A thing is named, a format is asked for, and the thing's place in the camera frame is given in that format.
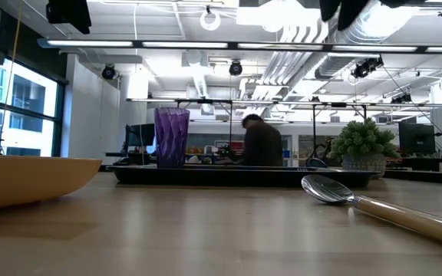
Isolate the black overhead light bar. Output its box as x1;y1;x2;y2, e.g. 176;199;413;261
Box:
38;38;442;54

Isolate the person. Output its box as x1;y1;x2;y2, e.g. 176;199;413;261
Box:
239;113;284;167

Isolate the wooden bowl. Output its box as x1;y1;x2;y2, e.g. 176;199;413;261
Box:
0;154;103;211

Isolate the potted green plant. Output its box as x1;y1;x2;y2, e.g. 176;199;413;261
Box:
328;117;401;180

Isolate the black table edge rail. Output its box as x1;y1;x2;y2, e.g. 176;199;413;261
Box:
383;169;442;187

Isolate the thin yellow cable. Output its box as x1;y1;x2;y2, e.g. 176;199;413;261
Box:
0;0;23;155

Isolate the distant black light rail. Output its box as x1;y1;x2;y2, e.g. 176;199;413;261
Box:
126;97;442;110

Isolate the metal spoon with cream handle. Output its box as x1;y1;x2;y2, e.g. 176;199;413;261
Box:
300;174;442;252

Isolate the purple faceted plastic cup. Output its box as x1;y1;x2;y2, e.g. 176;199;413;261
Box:
153;107;191;169

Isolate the white ceiling ring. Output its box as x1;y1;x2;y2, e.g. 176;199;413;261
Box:
200;9;223;32

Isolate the black tray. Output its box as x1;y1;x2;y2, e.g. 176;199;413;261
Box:
107;163;381;189

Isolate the black hanging camera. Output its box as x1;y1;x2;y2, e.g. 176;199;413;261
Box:
228;59;244;77
101;64;117;81

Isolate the silver spiral air duct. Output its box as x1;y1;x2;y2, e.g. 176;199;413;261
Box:
315;0;417;81

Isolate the black ceiling camera cluster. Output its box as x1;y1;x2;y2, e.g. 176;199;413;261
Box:
351;56;384;80

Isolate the black computer monitor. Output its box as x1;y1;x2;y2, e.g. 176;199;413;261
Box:
398;121;437;156
124;123;157;155

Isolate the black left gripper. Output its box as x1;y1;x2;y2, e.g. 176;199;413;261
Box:
45;0;92;35

